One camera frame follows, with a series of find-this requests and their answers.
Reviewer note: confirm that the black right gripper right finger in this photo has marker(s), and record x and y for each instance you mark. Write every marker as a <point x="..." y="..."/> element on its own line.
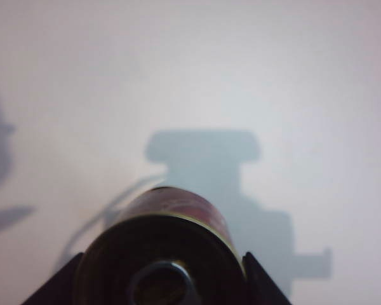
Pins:
<point x="262" y="282"/>

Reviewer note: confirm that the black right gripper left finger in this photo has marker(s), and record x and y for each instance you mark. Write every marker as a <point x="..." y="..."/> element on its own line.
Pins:
<point x="58" y="282"/>

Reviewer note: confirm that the tomato can with white label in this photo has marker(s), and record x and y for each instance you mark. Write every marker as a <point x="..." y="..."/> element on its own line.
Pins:
<point x="165" y="241"/>

